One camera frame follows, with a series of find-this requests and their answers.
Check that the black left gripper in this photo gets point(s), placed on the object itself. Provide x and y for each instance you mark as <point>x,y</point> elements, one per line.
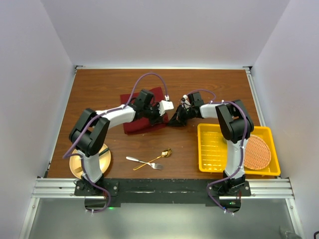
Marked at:
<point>158,118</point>

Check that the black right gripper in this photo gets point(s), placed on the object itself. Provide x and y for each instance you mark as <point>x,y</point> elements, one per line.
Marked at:
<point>177,120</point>

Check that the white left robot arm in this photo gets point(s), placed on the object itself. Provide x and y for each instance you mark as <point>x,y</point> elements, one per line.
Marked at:
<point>88,134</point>

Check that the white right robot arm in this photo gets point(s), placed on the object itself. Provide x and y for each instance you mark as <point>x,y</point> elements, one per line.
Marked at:
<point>235,125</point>

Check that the gold spoon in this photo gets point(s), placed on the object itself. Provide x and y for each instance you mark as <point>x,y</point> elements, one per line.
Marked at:
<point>164,154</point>

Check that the yellow plastic tray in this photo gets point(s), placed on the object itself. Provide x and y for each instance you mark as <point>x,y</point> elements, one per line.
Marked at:
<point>212,150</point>

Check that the silver fork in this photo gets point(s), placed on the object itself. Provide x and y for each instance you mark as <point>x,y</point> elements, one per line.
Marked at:
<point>152,165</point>

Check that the orange woven round mat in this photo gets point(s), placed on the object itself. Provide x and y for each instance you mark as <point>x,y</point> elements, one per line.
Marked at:
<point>257,153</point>

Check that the cream round plate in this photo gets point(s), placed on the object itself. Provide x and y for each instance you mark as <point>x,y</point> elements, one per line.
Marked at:
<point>76,168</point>

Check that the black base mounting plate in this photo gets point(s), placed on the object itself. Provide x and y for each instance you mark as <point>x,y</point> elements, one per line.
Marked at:
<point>114,192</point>

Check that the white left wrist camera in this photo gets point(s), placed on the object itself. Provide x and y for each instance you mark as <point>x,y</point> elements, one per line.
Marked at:
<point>165,105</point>

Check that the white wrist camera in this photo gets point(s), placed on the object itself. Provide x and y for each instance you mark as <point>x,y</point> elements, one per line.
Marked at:
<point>184,102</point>
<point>165,105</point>

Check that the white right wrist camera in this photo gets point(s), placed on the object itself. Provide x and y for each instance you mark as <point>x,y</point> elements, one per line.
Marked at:
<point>184,102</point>

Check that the aluminium right side rail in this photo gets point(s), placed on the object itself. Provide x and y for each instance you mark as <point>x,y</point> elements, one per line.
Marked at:
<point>255,96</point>

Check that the aluminium rail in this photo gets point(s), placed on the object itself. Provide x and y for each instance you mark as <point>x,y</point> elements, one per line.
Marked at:
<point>260,188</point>
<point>255,96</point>

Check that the aluminium front rail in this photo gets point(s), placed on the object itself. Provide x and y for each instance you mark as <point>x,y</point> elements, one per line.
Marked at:
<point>260,188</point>

